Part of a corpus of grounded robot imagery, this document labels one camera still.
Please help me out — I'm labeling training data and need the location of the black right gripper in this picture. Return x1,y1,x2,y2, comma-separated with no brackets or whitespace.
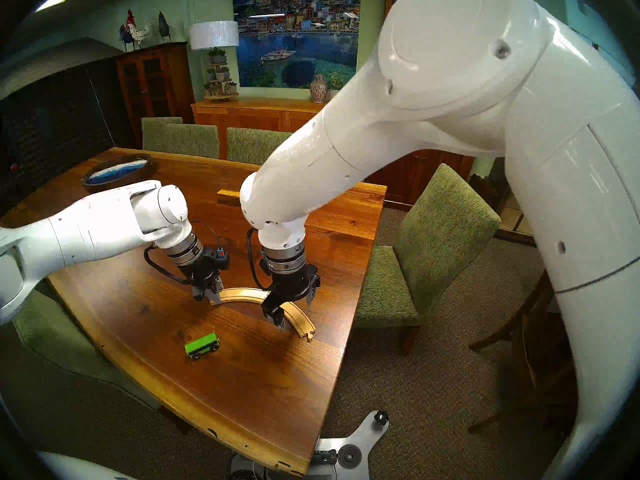
261,264,322,330

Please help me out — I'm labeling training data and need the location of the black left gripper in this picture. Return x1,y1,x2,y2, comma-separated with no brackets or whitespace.
187,251,225,305

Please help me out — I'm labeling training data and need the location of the curved wooden track piece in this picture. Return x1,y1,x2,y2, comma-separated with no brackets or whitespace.
209,287,273,307
270,299,317,341

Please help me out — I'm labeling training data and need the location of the green toy train car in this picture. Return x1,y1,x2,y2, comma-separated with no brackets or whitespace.
184,332,221,361

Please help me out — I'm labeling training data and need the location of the grey robot base leg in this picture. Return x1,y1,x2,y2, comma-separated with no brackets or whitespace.
312,410,391,480

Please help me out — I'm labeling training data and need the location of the green upholstered chair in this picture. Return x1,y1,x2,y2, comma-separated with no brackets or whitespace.
355,163,502,357
12,279,166,410
141,116,184,152
227,127,293,166
166,123,221,160

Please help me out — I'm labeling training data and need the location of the oval wooden tray blue inlay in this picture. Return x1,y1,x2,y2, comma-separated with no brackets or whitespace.
81,153,154,193

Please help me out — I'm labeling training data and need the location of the light wooden sideboard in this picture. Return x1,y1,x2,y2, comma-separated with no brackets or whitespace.
191,97,331,160

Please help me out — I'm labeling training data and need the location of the dark wooden glass-door cabinet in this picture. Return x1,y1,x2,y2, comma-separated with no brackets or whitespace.
115,41,196,147

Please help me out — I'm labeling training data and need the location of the tiered stand with plants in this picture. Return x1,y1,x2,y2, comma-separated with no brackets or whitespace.
202,47,239,101

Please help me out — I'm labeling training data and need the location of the dark window blind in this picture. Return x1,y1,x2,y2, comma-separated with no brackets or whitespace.
0,36,123,210

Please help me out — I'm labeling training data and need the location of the dark wooden chair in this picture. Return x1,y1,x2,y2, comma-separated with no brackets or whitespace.
467,269,576,435

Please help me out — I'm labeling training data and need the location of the white drum lamp shade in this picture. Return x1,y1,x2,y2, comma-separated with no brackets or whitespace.
189,20,240,51

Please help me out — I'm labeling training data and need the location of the white rooster figurine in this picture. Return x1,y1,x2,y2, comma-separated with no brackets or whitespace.
124,9,159,49

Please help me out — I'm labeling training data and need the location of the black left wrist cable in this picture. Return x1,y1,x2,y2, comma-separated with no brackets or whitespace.
144,220,231,286

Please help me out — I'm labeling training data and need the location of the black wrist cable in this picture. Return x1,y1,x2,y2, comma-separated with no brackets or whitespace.
246,227,271,291
144,220,231,286

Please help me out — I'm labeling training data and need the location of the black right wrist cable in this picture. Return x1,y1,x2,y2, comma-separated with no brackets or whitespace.
246,227,271,291

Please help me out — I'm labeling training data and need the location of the harbour town wall picture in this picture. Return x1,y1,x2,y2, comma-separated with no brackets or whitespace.
232,0,362,89

